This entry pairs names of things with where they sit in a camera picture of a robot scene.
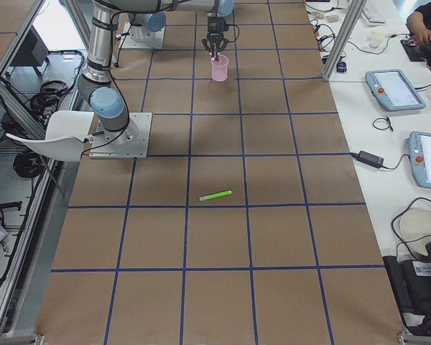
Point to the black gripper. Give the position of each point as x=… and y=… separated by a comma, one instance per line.
x=214, y=36

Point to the translucent pink plastic cup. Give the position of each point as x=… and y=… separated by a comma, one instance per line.
x=219, y=68

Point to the white paper cup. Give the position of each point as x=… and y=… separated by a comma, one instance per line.
x=376, y=38

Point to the person's hand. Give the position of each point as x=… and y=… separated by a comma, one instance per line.
x=422, y=35

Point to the yellow-green highlighter pen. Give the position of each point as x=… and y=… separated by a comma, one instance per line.
x=216, y=195

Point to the white keyboard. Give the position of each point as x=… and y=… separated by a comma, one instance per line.
x=371, y=15

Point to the far blue teach pendant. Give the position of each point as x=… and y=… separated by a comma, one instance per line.
x=393, y=90

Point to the blue teach pendant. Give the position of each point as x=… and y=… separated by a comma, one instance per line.
x=393, y=90
x=419, y=147

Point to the black power adapter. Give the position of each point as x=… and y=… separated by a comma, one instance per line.
x=368, y=159

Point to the near blue teach pendant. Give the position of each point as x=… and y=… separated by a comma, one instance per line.
x=419, y=147

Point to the aluminium frame post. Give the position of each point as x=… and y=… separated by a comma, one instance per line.
x=353, y=13

